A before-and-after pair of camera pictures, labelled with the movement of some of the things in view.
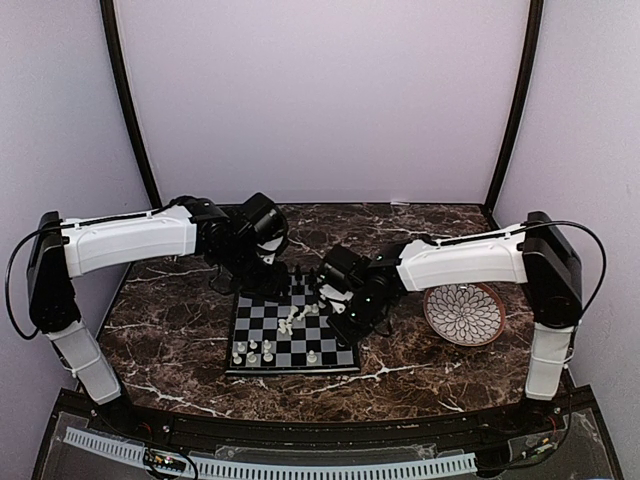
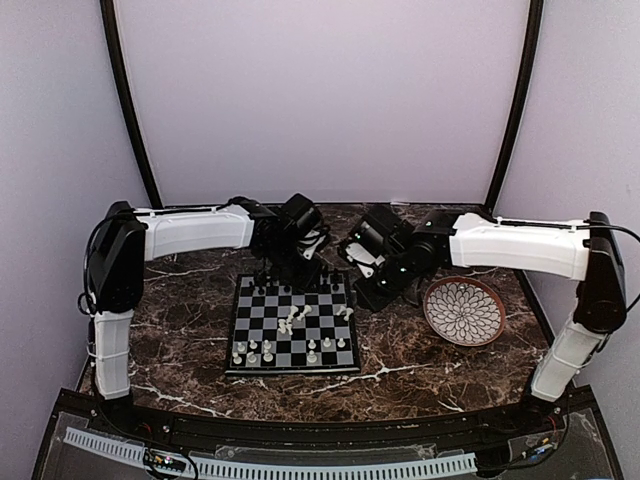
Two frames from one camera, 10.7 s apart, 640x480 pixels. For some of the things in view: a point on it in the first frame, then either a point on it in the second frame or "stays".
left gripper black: x=270 y=291 → x=305 y=282
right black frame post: x=534 y=20 stays
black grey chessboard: x=288 y=332 stays
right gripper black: x=346 y=335 → x=374 y=300
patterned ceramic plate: x=464 y=315 stays
